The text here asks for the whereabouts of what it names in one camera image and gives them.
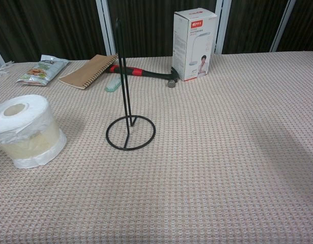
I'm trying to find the beige woven tablecloth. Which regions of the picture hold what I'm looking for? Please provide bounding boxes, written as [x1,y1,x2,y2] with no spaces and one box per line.
[0,51,313,244]

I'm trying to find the mint green scrub brush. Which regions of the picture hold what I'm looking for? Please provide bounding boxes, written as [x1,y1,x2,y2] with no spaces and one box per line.
[104,77,122,93]

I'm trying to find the snack bag with nuts print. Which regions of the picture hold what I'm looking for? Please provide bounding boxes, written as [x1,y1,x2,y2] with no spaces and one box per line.
[15,54,70,87]

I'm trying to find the red and black hammer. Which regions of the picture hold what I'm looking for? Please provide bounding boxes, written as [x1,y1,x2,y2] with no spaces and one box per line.
[106,65,179,89]

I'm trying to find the black wire towel holder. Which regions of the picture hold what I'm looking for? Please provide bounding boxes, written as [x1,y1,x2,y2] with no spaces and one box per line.
[105,18,156,151]

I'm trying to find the white desk lamp box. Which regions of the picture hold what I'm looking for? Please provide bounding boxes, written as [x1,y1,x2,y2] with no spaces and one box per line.
[172,7,218,82]

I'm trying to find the brown spiral notebook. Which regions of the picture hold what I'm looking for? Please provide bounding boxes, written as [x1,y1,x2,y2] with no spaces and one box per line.
[58,53,119,90]

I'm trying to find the white paper towel roll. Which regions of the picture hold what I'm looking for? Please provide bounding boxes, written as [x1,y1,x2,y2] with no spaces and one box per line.
[0,94,67,170]

